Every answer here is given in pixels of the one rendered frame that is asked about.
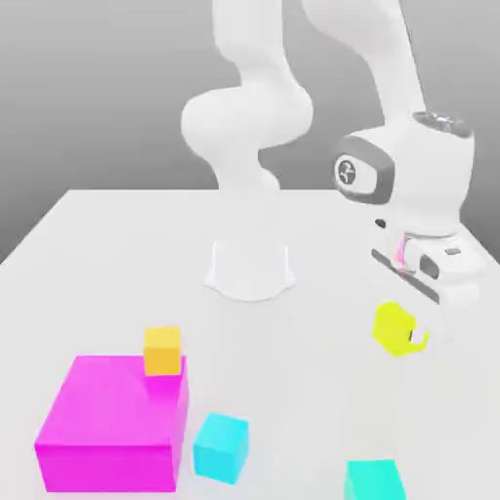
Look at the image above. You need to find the large magenta box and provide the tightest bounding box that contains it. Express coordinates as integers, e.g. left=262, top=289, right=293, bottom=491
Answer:
left=33, top=354, right=190, bottom=494

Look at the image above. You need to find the small orange cube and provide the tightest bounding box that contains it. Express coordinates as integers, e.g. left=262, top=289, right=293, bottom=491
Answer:
left=144, top=326, right=183, bottom=377

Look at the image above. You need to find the small cyan cube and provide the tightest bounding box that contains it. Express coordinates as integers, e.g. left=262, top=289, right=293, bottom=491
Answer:
left=192, top=411, right=250, bottom=486

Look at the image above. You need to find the small teal cube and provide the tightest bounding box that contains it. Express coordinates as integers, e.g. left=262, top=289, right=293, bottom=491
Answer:
left=343, top=459, right=408, bottom=500

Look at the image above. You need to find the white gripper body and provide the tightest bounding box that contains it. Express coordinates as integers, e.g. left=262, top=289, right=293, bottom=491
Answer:
left=369, top=248, right=481, bottom=342

